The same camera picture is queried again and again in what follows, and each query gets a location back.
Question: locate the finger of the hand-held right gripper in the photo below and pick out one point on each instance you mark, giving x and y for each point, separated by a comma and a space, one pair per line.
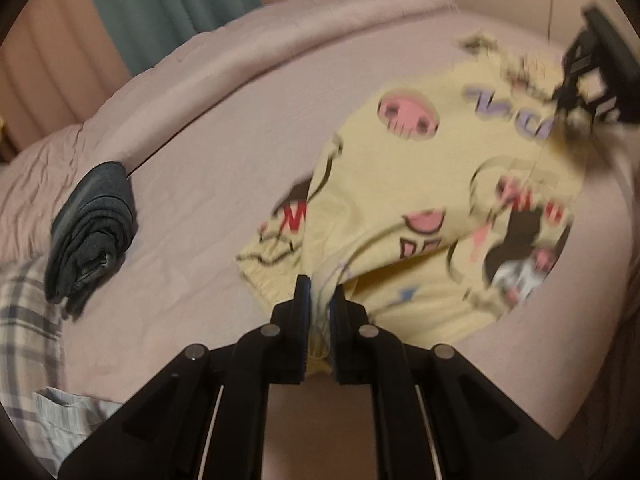
575, 80

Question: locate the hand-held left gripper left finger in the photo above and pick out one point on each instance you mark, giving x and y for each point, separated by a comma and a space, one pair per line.
303, 320

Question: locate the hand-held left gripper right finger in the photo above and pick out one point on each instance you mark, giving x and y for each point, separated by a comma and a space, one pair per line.
340, 335

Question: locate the yellow printed pants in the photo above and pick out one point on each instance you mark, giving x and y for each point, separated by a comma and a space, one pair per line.
400, 210

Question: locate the bed with pink sheet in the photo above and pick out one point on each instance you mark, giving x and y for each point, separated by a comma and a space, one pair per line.
200, 195

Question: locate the folded dark grey garment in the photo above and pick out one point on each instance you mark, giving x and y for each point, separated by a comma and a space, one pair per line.
95, 230

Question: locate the pale striped cloth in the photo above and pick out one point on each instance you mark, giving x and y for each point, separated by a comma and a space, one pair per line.
70, 407

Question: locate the plaid cloth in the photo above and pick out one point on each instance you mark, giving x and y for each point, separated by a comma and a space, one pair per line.
25, 340

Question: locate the pink duvet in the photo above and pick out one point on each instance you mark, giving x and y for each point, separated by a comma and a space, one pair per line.
55, 180

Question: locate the teal curtain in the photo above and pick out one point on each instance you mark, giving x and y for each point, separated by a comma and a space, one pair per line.
165, 5

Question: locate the pink curtain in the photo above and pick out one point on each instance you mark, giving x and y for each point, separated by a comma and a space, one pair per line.
50, 50

